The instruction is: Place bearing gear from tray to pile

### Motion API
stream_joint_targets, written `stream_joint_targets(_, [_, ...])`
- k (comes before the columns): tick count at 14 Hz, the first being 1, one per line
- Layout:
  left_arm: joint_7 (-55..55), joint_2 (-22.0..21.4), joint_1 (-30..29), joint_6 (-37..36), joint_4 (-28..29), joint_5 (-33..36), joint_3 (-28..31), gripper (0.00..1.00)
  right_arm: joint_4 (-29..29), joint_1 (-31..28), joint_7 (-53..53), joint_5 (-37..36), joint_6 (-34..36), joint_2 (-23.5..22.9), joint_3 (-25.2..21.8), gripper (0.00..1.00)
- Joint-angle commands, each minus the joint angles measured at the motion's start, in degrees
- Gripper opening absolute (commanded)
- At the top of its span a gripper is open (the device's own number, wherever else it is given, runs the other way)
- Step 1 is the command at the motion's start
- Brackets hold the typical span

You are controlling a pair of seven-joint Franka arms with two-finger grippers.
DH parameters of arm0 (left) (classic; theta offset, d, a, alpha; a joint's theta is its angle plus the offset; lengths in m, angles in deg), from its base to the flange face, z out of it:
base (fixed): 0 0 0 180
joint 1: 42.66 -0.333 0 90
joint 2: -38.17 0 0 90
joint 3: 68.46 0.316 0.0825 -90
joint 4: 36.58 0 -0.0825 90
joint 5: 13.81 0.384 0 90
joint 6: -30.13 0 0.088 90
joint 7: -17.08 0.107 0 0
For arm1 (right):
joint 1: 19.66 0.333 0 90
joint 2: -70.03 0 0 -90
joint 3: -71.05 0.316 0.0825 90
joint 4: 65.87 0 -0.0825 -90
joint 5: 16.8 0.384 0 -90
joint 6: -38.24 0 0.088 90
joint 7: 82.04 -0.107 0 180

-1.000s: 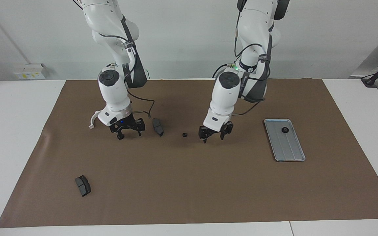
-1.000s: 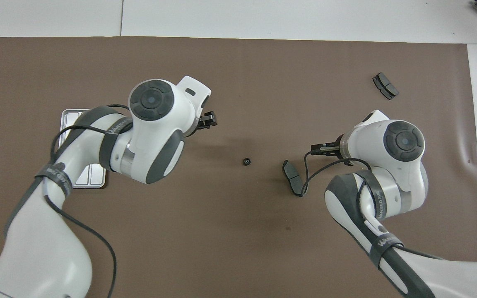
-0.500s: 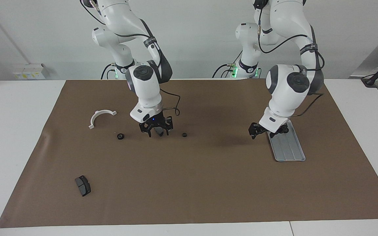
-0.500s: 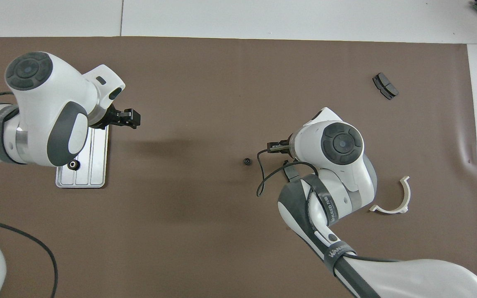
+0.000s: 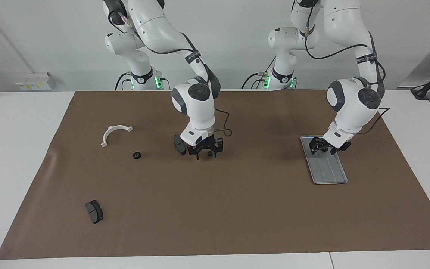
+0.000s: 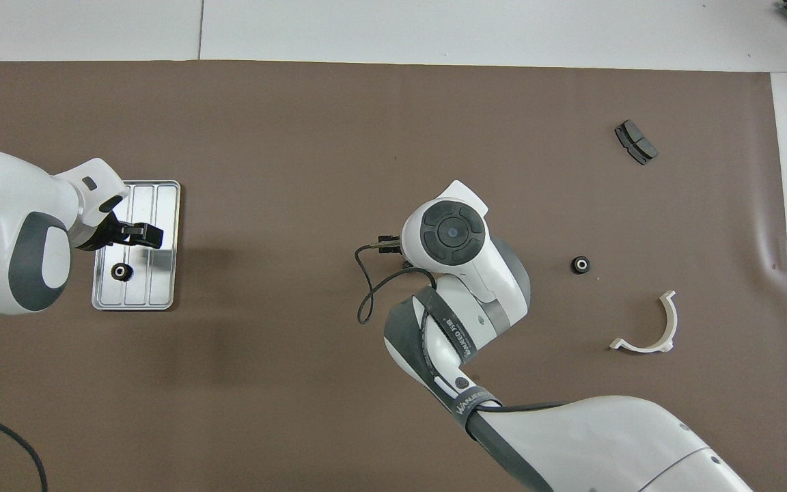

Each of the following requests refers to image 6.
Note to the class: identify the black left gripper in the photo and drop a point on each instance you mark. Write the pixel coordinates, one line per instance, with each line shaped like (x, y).
(106, 234)

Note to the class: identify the large black bearing gear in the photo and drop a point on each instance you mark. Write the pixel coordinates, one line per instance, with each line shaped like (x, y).
(120, 271)
(580, 264)

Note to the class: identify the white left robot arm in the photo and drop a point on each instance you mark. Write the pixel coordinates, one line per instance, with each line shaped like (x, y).
(11, 205)

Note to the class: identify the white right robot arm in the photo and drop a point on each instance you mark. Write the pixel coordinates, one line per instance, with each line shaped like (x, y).
(571, 444)

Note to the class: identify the silver metal tray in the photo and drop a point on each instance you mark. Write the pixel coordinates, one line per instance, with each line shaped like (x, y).
(161, 287)

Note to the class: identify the brown table mat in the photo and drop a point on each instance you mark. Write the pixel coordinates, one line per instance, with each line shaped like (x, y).
(298, 137)

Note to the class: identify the short grey brake pad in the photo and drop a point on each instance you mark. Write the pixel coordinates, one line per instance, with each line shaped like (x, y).
(639, 143)

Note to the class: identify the white curved plastic bracket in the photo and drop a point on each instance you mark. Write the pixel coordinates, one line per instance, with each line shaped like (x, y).
(672, 321)

